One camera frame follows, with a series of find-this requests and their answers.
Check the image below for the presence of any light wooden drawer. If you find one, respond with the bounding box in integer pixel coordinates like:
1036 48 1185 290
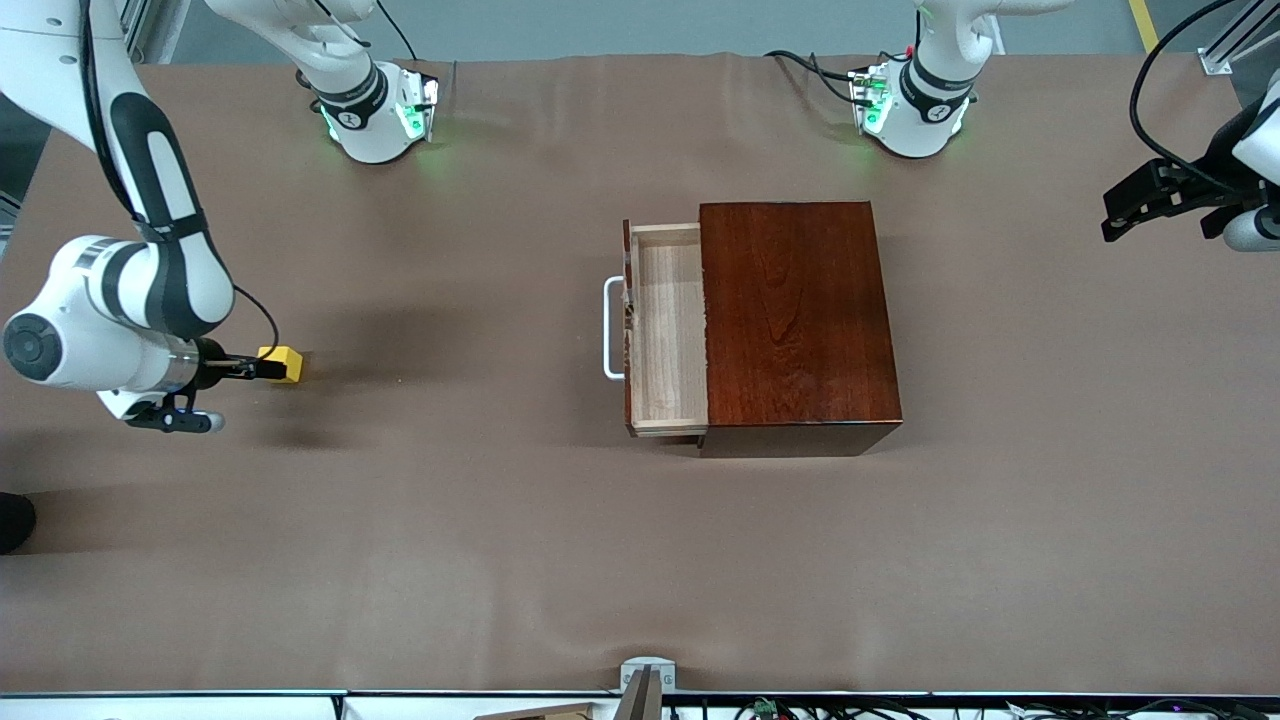
603 220 709 438

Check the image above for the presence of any brown table cover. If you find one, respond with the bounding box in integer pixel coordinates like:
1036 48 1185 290
0 52 1280 696

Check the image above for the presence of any black round object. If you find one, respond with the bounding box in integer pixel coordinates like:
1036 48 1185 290
0 492 38 555

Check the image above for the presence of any dark brown wooden cabinet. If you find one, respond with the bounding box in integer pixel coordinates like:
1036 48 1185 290
697 201 904 459

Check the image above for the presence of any brown cardboard piece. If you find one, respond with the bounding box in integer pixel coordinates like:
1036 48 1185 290
472 702 598 720

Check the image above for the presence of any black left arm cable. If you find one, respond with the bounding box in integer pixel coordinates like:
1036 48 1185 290
1130 0 1246 196

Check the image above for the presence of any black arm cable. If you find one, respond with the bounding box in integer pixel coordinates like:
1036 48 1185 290
78 0 281 366
1130 0 1246 196

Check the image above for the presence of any aluminium frame profile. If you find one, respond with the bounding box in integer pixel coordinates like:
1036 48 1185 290
1200 0 1280 76
118 0 191 63

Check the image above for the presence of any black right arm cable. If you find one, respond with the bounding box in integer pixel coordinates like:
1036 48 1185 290
78 0 281 366

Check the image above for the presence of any white table edge rail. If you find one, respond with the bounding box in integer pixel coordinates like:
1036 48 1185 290
0 688 1280 720

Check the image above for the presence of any black right base cable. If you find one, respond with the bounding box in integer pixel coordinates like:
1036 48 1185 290
375 0 419 61

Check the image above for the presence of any black base cable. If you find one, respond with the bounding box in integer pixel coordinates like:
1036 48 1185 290
375 0 419 61
765 48 871 106

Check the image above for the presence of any black left base cable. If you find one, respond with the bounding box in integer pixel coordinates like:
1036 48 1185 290
765 48 871 106

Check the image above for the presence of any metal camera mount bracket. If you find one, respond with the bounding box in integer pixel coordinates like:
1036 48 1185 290
613 656 678 720

